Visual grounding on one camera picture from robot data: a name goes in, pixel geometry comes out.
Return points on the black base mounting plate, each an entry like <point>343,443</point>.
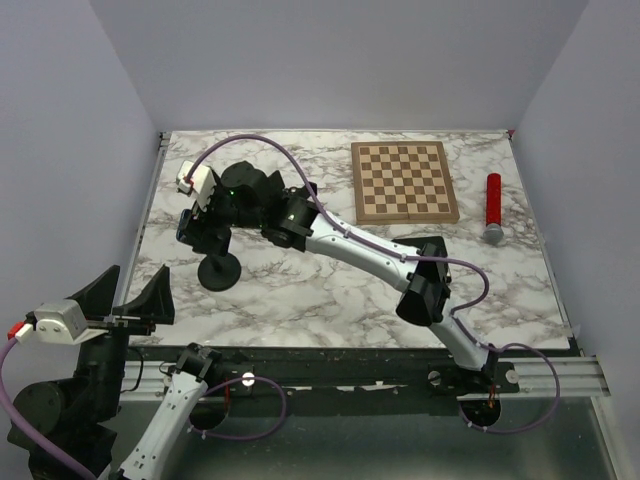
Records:
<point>346,382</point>

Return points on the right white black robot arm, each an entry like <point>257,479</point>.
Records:
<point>245,197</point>

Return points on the black round-base stand left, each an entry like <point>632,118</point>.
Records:
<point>219,273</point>

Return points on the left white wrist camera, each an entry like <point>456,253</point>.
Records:
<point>61,323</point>

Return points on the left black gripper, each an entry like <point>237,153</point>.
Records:
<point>154,302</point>

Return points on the blue phone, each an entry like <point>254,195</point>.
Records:
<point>425,242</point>
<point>184,232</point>

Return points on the red grey microphone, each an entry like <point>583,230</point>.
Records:
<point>493,232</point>

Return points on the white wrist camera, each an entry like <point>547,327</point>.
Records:
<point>61,323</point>
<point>199,185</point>

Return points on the black round-base clamp stand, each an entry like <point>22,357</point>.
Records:
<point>301,192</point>

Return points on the wooden chessboard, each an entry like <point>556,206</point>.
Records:
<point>403,182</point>

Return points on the aluminium rail frame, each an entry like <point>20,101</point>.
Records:
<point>550,430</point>

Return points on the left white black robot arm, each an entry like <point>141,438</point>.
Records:
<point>60,422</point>

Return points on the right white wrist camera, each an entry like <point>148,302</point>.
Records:
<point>199,185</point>

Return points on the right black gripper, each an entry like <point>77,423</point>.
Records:
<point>203,219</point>

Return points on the black wedge phone stand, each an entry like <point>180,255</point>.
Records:
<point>276,184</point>

